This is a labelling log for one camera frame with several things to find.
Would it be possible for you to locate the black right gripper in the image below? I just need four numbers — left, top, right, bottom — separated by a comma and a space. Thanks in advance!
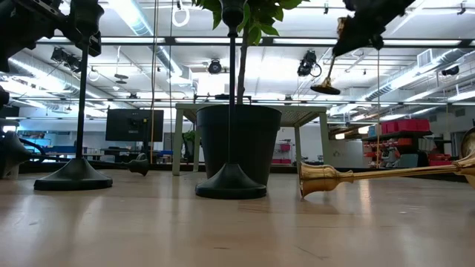
332, 0, 416, 57

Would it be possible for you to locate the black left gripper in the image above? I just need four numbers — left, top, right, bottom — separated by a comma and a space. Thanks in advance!
0, 0, 102, 73

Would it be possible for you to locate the brass candlestick holder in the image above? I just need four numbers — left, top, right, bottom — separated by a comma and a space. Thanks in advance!
298, 127, 475, 200
310, 16, 349, 96

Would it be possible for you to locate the black ceiling light fixture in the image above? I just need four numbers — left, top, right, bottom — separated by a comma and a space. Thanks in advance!
50, 46, 83, 73

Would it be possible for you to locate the white ceiling air vent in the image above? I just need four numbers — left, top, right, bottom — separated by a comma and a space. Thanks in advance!
416, 48, 433, 68

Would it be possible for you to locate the black monitor screen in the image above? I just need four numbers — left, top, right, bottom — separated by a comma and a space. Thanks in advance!
105, 108, 165, 143

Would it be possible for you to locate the red storage bins row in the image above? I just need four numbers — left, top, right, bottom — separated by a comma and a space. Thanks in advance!
381, 118, 431, 136

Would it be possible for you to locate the black storage shelf rack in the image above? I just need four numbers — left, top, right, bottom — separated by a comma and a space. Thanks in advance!
361, 129, 456, 170

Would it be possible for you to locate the green leafy plant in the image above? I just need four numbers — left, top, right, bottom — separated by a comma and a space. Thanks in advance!
191, 0, 311, 106

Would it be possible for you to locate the small pale green table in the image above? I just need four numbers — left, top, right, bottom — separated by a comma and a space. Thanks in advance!
171, 102, 333, 180

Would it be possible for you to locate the black plant pot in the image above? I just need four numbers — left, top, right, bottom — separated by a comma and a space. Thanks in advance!
195, 104, 283, 187

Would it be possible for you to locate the black ceiling camera with cable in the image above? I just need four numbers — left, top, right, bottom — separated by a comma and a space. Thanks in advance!
296, 49, 323, 79

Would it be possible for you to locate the black overhead frame bar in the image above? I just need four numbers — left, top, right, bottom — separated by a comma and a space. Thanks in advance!
36, 36, 475, 47

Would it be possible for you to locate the white hanging cable loop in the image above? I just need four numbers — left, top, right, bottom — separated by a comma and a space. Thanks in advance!
171, 4, 191, 28

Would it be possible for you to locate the black looped cable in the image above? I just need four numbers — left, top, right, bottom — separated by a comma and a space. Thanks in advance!
18, 136, 46, 156

